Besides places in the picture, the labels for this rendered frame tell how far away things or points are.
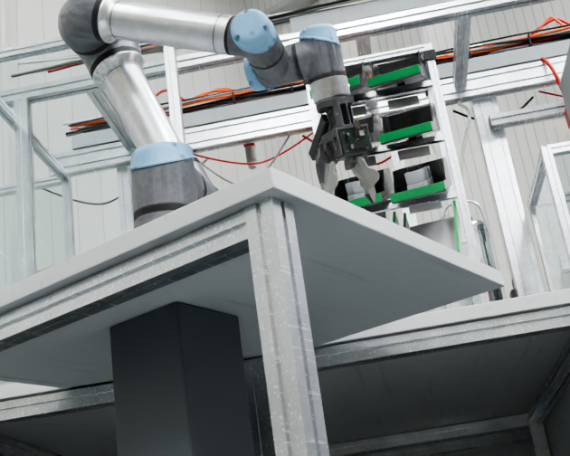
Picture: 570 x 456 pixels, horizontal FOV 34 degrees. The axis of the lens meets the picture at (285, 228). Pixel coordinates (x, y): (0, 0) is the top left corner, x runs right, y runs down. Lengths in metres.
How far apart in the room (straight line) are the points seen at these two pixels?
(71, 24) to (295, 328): 0.98
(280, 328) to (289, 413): 0.10
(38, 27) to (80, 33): 4.68
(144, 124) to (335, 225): 0.69
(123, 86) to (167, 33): 0.19
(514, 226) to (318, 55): 1.72
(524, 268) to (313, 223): 2.14
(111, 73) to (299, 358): 1.01
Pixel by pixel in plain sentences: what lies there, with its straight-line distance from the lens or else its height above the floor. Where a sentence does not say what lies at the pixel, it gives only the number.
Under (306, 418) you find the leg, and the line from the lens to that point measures 1.10.
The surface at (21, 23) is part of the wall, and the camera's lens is 6.50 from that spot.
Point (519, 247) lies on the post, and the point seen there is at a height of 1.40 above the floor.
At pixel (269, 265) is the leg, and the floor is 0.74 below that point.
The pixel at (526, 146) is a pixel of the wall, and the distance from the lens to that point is 6.83.
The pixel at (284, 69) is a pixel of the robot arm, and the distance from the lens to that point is 1.84.
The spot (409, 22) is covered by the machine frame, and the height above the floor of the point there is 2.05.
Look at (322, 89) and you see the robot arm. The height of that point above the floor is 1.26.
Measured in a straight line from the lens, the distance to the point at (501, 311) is 1.93.
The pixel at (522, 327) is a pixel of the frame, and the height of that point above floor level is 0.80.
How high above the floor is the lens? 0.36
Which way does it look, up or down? 22 degrees up
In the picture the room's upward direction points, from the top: 8 degrees counter-clockwise
